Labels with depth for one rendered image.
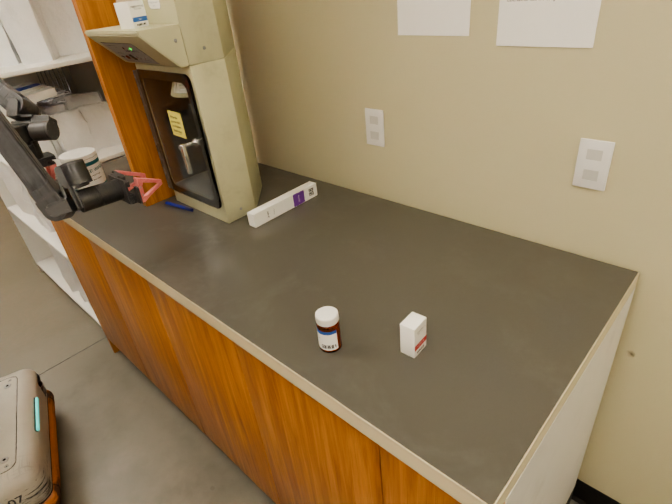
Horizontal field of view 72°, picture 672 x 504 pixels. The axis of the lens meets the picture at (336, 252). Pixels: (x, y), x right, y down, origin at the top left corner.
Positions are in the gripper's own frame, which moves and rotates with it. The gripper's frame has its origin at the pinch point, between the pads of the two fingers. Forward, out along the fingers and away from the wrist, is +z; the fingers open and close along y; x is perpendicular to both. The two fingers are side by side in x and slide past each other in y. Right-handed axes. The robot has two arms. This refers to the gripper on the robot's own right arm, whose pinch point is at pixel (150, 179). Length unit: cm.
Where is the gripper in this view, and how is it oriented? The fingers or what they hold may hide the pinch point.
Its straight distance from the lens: 140.4
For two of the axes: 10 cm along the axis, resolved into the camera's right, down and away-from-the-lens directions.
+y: -7.2, -2.8, 6.3
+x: 0.8, 8.8, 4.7
